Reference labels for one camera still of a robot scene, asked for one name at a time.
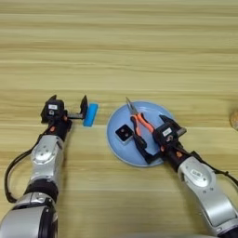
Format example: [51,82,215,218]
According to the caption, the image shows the orange black needle-nose pliers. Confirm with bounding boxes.
[125,97,156,147]

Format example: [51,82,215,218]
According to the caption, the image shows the right gripper labelled black box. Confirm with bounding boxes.
[152,122,181,145]

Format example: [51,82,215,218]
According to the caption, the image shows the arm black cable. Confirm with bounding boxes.
[190,151,238,188]
[4,134,47,205]

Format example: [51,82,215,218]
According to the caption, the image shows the blue rectangular eraser block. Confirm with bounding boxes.
[83,102,99,127]

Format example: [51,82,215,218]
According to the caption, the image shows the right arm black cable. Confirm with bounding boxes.
[190,151,238,188]

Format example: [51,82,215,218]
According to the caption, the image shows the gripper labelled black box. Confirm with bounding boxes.
[41,99,66,124]
[152,122,181,145]

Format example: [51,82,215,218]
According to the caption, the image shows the small black silver cube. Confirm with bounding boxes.
[114,124,135,145]

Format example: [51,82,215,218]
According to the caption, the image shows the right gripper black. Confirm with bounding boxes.
[132,114,188,165]

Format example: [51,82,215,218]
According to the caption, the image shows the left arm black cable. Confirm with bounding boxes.
[4,134,47,205]

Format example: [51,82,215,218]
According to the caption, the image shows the orange juice bottle white cap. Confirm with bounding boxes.
[230,108,238,131]

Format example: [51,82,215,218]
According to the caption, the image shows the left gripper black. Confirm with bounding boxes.
[47,94,89,126]

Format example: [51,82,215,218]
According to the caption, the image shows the left gripper labelled black box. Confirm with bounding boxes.
[41,99,66,124]

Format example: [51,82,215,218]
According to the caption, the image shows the light blue round plate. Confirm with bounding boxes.
[106,100,175,168]

